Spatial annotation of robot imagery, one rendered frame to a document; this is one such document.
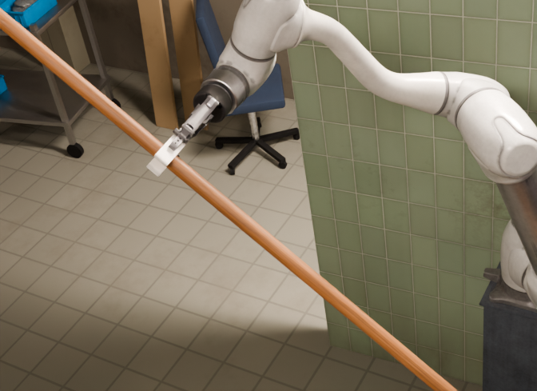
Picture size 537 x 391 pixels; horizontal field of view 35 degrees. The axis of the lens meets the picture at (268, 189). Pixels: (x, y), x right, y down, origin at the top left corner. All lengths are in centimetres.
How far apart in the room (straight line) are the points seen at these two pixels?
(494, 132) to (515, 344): 96
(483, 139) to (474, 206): 114
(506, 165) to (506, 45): 82
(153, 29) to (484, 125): 348
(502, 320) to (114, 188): 292
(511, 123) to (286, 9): 54
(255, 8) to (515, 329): 136
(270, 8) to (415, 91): 45
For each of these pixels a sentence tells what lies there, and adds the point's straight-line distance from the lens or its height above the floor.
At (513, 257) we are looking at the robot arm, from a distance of 247.
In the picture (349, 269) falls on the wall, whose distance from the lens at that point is 346.
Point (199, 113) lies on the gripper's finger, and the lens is 166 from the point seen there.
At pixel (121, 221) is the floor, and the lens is 477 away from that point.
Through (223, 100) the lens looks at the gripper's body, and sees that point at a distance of 174.
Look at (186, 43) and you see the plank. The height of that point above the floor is 55.
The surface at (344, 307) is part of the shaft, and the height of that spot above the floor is 167.
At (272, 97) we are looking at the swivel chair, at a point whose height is 45.
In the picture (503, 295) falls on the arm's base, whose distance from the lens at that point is 260.
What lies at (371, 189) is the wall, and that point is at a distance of 314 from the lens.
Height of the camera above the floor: 287
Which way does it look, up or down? 37 degrees down
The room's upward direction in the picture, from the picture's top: 10 degrees counter-clockwise
